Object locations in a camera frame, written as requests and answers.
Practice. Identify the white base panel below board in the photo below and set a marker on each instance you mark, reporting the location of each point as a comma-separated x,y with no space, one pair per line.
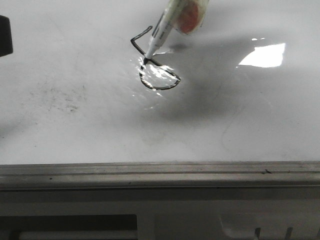
162,214

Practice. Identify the grey aluminium whiteboard frame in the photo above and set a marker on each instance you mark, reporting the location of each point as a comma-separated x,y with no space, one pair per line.
18,177

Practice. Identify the red magnet taped to marker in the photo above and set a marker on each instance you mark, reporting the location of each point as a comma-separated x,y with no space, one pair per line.
191,16

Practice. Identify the white whiteboard surface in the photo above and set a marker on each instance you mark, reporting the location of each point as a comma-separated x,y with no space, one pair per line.
250,84

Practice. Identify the white black whiteboard marker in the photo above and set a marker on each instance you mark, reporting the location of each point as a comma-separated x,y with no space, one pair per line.
164,26

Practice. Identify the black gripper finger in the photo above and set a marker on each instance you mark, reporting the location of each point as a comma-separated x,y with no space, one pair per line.
6,45

